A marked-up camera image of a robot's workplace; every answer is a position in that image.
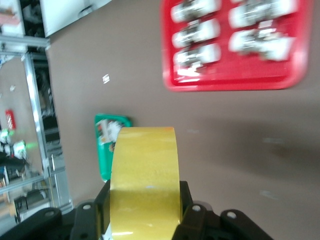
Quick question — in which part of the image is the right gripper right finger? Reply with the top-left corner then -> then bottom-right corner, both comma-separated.
172,180 -> 275,240

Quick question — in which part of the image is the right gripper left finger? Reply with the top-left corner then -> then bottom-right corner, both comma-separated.
0,181 -> 112,240

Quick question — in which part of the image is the yellow packing tape roll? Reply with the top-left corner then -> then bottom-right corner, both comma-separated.
99,126 -> 182,240

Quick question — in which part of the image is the green plastic tray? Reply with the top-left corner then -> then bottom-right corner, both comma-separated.
94,113 -> 133,182

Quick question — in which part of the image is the red tray with pipe fittings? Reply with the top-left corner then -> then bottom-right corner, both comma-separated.
161,0 -> 315,92

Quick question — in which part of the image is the white circuit breaker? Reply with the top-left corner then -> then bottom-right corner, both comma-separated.
106,120 -> 122,142

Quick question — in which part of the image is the red and white sign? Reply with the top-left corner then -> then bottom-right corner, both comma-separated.
5,108 -> 18,131

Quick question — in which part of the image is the white capped metal pipe fitting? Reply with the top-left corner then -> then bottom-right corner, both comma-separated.
228,28 -> 296,62
173,43 -> 222,73
228,0 -> 299,29
170,0 -> 221,23
171,19 -> 221,49

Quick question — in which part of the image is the white cabinet panel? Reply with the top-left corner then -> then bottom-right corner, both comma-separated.
39,0 -> 114,39

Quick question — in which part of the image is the grey on-off switch box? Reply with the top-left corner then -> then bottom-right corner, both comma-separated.
96,119 -> 109,145

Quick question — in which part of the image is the aluminium extrusion frame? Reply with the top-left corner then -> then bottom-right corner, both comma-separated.
0,34 -> 74,216

